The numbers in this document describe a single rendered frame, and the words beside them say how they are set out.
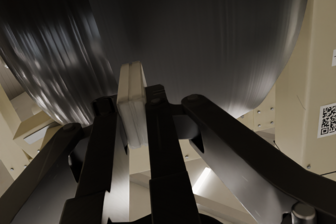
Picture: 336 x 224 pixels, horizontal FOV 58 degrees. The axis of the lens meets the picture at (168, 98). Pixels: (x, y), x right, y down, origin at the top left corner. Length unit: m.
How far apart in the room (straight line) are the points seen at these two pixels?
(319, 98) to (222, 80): 0.33
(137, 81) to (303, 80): 0.43
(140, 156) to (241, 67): 0.66
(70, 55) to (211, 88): 0.13
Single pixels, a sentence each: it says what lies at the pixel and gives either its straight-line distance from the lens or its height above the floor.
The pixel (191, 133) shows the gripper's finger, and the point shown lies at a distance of 0.15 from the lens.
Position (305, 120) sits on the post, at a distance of 0.61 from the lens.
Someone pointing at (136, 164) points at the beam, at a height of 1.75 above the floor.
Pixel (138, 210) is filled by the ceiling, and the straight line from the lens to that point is 7.24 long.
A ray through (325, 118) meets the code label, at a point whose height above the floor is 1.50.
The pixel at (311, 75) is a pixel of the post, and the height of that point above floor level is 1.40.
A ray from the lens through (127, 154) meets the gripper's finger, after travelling 0.16.
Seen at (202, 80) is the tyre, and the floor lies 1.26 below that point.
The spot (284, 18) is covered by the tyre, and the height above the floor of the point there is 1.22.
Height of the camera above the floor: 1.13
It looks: 32 degrees up
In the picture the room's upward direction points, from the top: 168 degrees clockwise
